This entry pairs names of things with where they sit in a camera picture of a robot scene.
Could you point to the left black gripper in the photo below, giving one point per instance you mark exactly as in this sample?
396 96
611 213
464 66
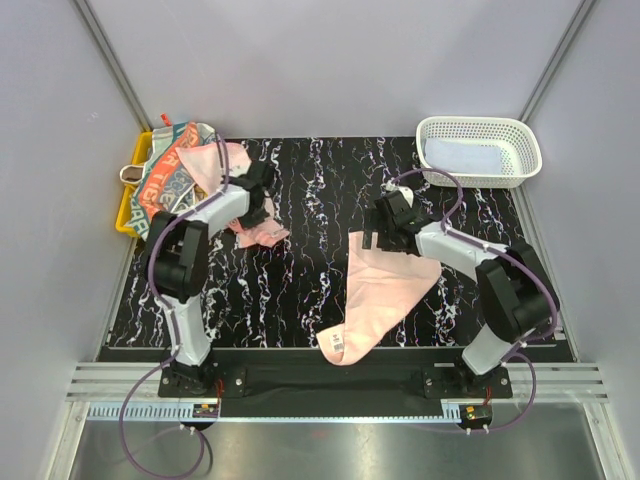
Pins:
256 218

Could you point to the plain pink towel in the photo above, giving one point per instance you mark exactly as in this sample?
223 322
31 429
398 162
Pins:
381 290

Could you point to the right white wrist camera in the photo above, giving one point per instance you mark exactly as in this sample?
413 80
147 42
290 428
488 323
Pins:
407 193

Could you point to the beige cloth loop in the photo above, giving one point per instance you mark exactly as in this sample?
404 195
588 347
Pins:
131 174

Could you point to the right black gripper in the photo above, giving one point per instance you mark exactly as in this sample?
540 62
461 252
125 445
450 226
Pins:
374 221

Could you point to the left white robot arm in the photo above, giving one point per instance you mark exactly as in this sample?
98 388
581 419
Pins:
176 255

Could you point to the left small circuit board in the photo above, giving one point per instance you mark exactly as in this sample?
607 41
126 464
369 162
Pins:
206 410

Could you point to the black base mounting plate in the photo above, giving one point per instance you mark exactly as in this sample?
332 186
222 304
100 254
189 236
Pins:
300 384

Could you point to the orange grey printed towel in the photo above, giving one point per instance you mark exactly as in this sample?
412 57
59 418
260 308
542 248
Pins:
166 184

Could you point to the light blue towel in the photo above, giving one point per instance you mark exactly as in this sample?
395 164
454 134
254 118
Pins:
455 157

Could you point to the slotted white cable duct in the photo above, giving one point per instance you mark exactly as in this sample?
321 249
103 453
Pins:
140 411

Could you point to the small circuit board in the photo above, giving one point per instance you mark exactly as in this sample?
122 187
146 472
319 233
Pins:
206 410
478 412

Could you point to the black marble pattern mat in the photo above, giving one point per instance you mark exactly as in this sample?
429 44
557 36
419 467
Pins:
284 296

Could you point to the yellow plastic bin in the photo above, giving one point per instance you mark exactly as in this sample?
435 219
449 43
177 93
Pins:
139 157

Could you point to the white perforated basket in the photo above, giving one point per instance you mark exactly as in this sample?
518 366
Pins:
520 152

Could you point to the right small circuit board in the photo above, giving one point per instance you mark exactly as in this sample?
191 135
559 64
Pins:
478 412

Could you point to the pink bunny towel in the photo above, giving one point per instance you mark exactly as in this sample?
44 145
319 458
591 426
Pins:
214 168

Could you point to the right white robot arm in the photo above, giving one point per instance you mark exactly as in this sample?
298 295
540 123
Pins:
515 293

